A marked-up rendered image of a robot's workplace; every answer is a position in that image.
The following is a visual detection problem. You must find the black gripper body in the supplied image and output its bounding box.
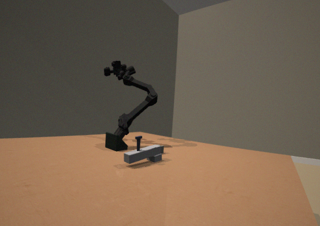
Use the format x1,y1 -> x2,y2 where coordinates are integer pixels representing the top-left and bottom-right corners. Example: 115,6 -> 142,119
104,64 -> 127,77

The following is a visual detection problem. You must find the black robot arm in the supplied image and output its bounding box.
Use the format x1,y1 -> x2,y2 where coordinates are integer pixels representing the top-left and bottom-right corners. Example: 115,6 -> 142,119
111,60 -> 158,139

